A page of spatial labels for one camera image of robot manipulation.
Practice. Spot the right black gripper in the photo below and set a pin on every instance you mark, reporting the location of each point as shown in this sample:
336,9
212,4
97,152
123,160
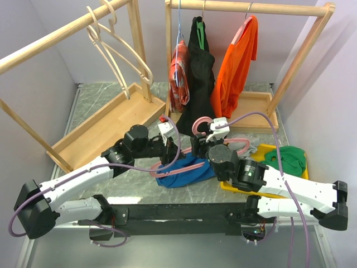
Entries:
199,140

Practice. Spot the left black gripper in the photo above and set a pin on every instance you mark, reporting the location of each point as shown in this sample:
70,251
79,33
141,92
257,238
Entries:
169,152

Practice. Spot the blue tank top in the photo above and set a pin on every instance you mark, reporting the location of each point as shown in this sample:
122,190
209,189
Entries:
183,172

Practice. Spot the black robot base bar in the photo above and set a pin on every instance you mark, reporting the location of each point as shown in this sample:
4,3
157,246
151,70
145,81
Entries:
181,219

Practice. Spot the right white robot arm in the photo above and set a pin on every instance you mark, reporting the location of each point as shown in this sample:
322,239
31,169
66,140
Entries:
325,202

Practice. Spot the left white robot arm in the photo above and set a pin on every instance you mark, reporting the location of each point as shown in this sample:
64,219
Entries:
41,207

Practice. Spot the front beige plastic hanger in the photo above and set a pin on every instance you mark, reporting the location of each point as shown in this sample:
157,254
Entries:
95,37

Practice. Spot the pink hanger with metal hook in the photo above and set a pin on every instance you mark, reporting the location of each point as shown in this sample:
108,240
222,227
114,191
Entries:
243,26

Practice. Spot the green hanger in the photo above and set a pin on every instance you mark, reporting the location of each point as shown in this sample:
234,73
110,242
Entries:
201,35

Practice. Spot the left wooden clothes rack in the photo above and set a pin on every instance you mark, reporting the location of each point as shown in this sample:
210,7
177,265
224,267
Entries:
135,105

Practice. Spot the wooden clothes rack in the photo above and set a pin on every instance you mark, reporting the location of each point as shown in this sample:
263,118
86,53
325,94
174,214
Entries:
135,105
263,104

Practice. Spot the grey garment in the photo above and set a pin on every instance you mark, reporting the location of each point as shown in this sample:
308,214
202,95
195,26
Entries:
243,146

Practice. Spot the yellow plastic tray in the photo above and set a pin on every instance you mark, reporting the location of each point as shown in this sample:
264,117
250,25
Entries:
262,149

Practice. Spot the right wooden clothes rack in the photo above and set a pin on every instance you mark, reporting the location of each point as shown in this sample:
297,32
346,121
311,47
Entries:
263,104

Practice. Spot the red patterned garment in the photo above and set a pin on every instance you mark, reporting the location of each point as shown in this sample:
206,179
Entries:
179,94

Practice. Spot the green garment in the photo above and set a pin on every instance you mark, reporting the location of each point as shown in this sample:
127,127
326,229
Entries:
293,160

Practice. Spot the orange t-shirt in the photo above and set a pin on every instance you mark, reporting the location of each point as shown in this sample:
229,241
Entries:
234,71

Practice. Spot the black garment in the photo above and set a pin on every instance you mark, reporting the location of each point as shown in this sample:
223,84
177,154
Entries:
201,84

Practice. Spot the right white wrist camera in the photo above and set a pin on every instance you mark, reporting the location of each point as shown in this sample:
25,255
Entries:
218,129

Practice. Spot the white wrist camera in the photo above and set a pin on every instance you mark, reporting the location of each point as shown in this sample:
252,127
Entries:
218,129
166,129

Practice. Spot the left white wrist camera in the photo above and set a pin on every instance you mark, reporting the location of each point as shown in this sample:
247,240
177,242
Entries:
166,129

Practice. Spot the blue wire hanger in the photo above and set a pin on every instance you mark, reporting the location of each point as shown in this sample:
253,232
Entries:
178,38

